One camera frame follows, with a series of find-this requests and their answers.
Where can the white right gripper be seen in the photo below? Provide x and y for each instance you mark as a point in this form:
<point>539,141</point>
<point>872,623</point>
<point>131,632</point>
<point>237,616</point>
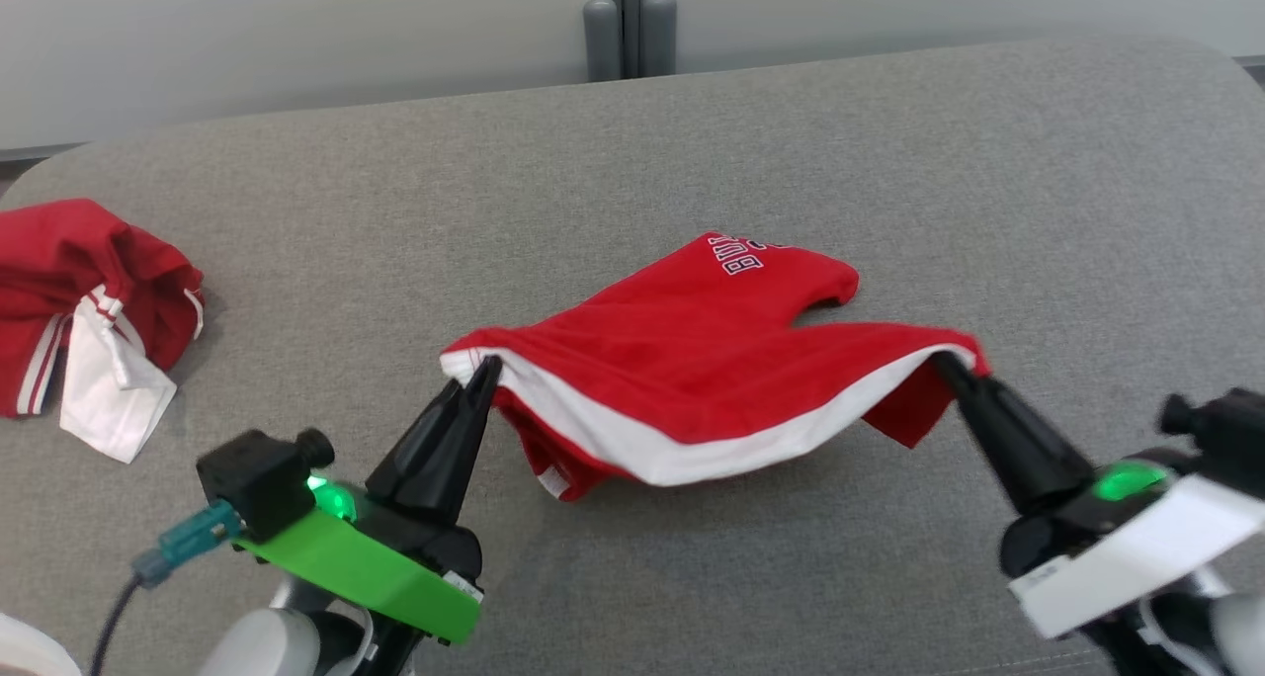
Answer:
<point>1137,557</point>

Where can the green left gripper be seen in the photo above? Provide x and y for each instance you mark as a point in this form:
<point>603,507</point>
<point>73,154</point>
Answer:
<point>376,572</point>

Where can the red jersey with white trim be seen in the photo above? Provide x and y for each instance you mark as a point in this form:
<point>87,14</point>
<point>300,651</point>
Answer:
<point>692,360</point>

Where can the red shirt with white sleeves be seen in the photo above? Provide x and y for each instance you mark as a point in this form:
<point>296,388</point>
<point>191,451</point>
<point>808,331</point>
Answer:
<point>59,261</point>

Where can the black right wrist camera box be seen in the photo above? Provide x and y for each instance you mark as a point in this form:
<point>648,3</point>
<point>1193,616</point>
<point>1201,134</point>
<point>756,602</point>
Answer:
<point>1225,424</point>

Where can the teal left camera connector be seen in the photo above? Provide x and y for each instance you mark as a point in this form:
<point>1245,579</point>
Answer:
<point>193,543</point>

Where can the grey cylinder post foot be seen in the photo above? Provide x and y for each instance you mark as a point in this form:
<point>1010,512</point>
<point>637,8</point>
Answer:
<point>659,34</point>
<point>601,43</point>

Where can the grey partition post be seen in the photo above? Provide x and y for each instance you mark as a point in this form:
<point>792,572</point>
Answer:
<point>631,4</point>

